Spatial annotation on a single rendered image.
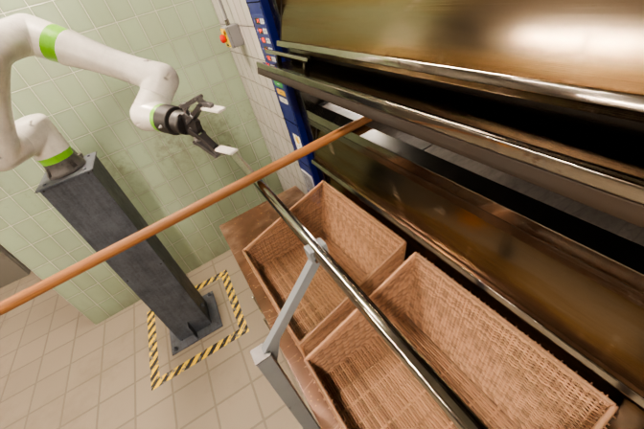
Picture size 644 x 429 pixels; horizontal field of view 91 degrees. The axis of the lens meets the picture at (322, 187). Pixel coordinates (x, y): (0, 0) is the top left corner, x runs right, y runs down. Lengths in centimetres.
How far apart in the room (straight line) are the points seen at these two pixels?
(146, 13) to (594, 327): 214
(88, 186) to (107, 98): 63
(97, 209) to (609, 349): 175
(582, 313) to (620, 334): 6
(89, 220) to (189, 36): 111
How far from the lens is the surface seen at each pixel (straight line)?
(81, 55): 134
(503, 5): 63
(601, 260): 73
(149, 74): 123
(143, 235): 100
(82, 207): 173
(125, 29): 210
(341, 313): 113
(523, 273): 87
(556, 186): 48
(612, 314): 82
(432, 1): 72
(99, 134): 219
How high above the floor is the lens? 168
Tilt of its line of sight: 35 degrees down
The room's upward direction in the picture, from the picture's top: 16 degrees counter-clockwise
